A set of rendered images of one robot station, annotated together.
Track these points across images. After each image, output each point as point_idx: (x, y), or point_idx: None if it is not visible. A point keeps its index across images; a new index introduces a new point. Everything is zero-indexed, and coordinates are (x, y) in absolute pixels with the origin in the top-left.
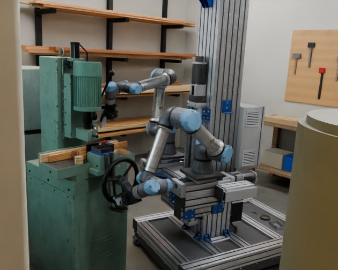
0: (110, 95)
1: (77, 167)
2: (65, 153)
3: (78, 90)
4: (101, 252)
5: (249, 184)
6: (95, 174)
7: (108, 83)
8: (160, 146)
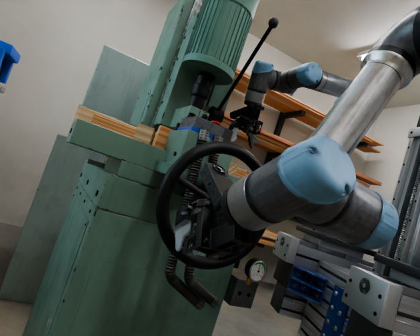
0: (257, 82)
1: (131, 142)
2: (131, 129)
3: (199, 23)
4: None
5: None
6: (163, 171)
7: (261, 45)
8: (365, 102)
